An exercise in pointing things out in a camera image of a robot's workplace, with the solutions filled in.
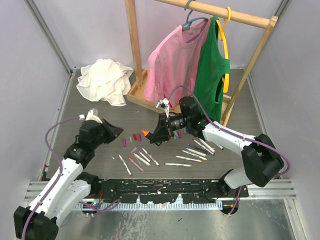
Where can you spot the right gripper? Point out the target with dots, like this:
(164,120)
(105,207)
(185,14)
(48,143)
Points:
(161,133)

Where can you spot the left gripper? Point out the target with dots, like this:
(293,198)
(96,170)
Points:
(112,132)

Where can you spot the orange black highlighter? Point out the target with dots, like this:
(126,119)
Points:
(147,134)

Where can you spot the pink clear pen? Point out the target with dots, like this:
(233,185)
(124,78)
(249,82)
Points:
(135,164)

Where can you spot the red cap marker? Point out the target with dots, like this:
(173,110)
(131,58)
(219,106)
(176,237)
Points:
(145,157)

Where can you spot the magenta cap marker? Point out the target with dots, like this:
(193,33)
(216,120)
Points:
(151,157)

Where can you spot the green cap marker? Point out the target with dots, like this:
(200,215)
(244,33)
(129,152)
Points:
(178,164)

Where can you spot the light grey cap marker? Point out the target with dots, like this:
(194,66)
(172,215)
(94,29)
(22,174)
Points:
(142,159)

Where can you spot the teal cap marker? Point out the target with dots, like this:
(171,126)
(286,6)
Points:
(197,152)

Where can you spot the yellow cap marker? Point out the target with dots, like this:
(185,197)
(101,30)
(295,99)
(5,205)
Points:
(195,155)

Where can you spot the blue cap marker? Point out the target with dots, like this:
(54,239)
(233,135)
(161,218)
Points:
(219,146)

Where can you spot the pink cap marker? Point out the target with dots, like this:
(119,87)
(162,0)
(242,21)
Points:
(125,165)

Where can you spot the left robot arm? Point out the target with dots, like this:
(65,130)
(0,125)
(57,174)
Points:
(42,218)

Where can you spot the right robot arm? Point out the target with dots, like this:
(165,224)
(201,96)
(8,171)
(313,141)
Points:
(261,161)

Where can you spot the white crumpled cloth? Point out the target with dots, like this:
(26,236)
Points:
(105,80)

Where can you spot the pink t-shirt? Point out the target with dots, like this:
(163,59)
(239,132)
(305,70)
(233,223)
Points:
(175,62)

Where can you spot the green tank top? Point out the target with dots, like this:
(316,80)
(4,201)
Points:
(211,103)

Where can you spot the yellow clothes hanger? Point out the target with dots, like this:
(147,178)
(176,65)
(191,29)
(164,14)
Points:
(225,50)

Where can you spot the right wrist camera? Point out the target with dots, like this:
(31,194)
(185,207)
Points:
(164,107)

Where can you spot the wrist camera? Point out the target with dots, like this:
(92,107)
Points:
(92,115)
(164,107)

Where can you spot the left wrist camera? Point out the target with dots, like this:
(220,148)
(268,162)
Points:
(92,115)

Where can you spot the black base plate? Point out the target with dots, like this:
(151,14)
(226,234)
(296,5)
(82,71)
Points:
(160,191)

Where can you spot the grey cable duct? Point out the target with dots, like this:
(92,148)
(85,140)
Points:
(176,206)

